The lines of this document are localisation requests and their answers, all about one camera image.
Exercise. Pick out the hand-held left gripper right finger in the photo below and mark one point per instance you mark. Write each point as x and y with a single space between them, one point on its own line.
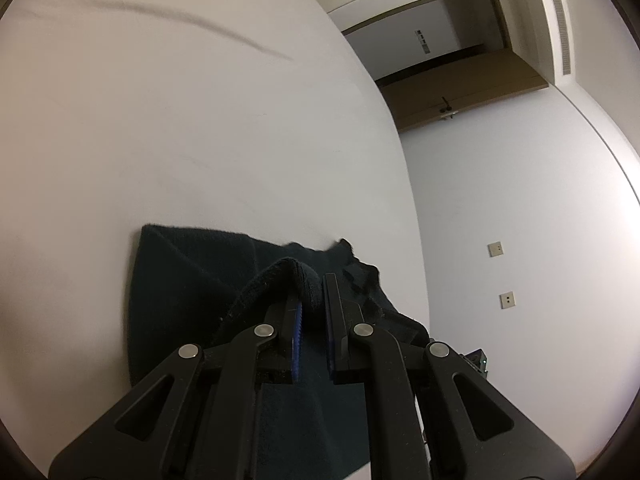
336 330

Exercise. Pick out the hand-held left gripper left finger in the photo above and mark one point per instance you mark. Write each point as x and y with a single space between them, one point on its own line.
298 340

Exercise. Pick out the dark green sweater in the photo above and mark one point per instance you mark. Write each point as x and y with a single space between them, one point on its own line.
200 285

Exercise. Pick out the black device with green light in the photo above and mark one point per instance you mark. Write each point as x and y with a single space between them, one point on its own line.
477 362

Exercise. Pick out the brown wooden door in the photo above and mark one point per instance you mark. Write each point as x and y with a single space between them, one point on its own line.
465 90

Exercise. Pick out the white air vent grille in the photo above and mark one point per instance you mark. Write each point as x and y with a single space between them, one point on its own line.
561 32

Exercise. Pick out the beige wall socket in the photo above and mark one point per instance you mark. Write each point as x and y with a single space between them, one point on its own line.
495 248
507 300

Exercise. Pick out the wall switch panel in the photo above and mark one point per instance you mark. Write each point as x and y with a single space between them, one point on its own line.
422 41

